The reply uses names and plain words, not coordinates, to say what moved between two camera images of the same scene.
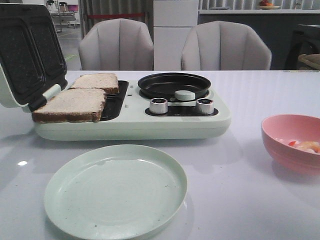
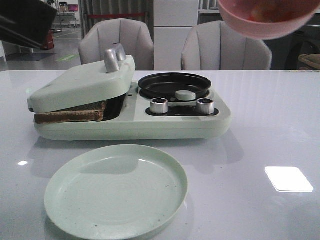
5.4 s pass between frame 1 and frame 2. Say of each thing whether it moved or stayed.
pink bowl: moved
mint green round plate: stayed
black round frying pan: stayed
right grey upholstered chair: stayed
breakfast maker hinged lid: moved
